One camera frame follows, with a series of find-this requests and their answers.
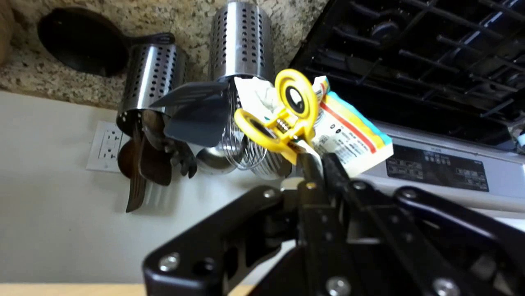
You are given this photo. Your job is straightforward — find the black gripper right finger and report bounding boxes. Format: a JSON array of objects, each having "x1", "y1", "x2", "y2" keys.
[{"x1": 322, "y1": 151, "x2": 525, "y2": 296}]

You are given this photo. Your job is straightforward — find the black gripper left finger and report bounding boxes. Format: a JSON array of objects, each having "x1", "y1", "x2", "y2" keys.
[{"x1": 142, "y1": 154, "x2": 327, "y2": 296}]

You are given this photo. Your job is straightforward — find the colourful printed snack bag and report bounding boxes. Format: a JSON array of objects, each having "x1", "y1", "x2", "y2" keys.
[{"x1": 235, "y1": 74, "x2": 396, "y2": 181}]

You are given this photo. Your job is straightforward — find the yellow bag clip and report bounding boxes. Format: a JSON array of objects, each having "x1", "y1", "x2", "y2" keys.
[{"x1": 233, "y1": 67, "x2": 322, "y2": 166}]

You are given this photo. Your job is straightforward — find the metal whisk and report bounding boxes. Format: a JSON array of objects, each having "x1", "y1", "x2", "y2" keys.
[{"x1": 196, "y1": 130, "x2": 296, "y2": 181}]

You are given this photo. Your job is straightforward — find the black spoon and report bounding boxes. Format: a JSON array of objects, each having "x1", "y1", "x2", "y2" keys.
[{"x1": 163, "y1": 136, "x2": 199, "y2": 181}]

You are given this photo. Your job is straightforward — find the tall black turner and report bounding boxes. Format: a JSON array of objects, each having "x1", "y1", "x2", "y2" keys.
[{"x1": 123, "y1": 110, "x2": 178, "y2": 215}]

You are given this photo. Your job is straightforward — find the grey metal turner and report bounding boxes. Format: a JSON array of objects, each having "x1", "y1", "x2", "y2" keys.
[{"x1": 150, "y1": 77, "x2": 238, "y2": 149}]

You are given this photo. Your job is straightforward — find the black spatula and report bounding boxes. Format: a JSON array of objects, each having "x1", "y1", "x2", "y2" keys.
[{"x1": 115, "y1": 138, "x2": 138, "y2": 179}]

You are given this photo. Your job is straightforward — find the stainless steel stove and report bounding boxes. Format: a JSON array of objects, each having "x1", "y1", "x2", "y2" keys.
[{"x1": 288, "y1": 0, "x2": 525, "y2": 222}]

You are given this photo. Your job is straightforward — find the small black pan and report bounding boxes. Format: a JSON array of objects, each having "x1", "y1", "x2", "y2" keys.
[{"x1": 37, "y1": 5, "x2": 178, "y2": 79}]

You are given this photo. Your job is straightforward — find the white wall outlet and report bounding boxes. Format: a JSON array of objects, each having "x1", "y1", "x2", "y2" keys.
[{"x1": 86, "y1": 118, "x2": 132, "y2": 174}]

